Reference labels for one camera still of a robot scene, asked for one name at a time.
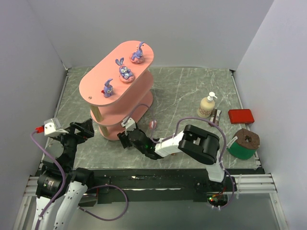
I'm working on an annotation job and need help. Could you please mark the brown and green roll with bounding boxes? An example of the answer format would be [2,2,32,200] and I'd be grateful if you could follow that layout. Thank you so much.
[226,128,260,160]

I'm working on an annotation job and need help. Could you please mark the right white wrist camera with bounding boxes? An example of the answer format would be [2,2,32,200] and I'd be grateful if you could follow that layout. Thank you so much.
[120,117,136,131]

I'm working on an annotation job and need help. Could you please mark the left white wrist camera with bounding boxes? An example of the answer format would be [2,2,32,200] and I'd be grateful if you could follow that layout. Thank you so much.
[35,117,69,138]

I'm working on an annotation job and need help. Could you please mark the pink white egg toy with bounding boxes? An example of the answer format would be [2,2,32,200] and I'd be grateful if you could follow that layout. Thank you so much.
[149,120,157,130]

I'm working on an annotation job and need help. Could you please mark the small purple bunny toy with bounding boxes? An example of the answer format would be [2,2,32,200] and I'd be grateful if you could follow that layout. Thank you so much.
[101,79,113,98]

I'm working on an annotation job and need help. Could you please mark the electronics board with leds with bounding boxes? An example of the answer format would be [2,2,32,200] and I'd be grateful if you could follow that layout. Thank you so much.
[207,195,228,208]

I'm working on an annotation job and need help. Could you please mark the cream pump lotion bottle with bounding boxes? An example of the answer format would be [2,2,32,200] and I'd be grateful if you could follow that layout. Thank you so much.
[197,92,217,118]

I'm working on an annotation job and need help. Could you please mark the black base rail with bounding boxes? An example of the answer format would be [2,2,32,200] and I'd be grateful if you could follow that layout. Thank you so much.
[35,168,264,204]

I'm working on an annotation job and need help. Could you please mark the pink three-tier shelf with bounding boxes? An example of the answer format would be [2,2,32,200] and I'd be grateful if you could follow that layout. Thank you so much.
[79,41,154,140]

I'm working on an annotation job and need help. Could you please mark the red rectangular box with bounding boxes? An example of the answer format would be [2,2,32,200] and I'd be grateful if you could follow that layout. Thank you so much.
[228,109,255,124]

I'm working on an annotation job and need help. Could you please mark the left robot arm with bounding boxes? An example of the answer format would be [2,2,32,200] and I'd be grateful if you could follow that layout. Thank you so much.
[32,118,94,230]

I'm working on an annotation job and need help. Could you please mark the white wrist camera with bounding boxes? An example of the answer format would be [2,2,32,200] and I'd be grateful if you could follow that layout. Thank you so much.
[35,117,69,138]
[120,117,136,131]

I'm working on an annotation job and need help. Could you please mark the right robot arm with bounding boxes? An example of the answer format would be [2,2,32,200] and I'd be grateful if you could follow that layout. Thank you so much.
[117,125,225,184]

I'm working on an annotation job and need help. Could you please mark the brown snack packet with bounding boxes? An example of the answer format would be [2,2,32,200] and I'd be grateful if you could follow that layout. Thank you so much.
[210,109,221,126]

